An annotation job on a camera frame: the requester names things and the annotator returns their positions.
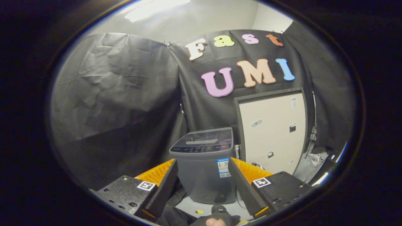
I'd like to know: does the beige cabinet with dark frame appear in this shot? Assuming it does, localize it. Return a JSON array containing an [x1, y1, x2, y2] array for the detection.
[[234, 88, 309, 176]]

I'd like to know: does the person's dark clothing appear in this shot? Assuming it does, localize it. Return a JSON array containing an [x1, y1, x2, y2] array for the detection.
[[157, 185, 242, 226]]

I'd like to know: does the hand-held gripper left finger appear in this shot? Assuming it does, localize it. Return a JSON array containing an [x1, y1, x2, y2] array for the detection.
[[91, 159, 179, 219]]

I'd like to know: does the black backdrop cloth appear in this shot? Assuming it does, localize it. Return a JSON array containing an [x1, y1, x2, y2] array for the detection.
[[50, 20, 357, 189]]

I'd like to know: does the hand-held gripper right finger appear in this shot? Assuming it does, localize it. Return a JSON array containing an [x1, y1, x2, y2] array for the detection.
[[228, 158, 313, 218]]

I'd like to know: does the grey washing machine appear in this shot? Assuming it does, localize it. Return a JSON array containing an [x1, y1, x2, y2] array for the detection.
[[169, 143, 238, 204]]

